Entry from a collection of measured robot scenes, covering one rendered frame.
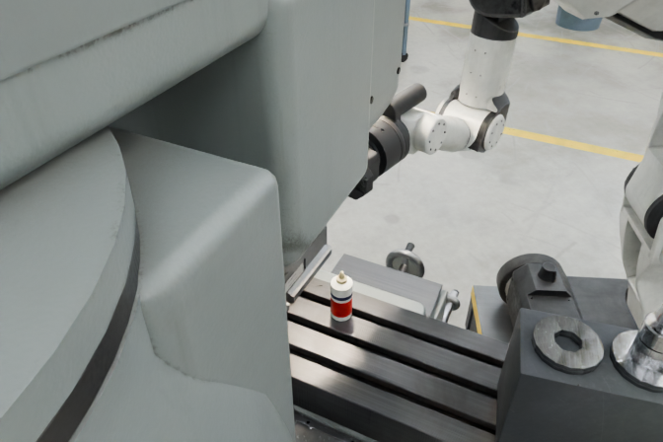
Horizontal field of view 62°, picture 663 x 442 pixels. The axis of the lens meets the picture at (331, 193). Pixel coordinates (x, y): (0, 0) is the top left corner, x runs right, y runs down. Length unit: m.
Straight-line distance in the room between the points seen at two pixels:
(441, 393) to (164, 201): 0.74
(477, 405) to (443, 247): 1.70
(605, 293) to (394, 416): 0.95
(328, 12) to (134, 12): 0.20
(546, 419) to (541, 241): 1.96
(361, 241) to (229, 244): 2.32
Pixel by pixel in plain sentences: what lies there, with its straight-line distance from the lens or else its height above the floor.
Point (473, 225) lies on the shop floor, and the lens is 2.77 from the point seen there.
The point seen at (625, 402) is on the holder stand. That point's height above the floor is 1.08.
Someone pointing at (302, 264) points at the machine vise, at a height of 0.95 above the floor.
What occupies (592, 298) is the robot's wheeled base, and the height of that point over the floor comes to 0.57.
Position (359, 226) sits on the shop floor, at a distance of 2.68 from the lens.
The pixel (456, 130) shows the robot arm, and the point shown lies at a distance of 1.09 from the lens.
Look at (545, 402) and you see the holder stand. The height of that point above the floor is 1.04.
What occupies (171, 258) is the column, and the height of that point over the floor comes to 1.52.
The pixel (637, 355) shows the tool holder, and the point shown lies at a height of 1.12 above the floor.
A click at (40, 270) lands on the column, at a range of 0.22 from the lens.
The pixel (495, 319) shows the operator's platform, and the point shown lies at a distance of 1.80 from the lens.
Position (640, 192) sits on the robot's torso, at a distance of 1.30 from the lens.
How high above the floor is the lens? 1.70
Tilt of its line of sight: 36 degrees down
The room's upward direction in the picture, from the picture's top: straight up
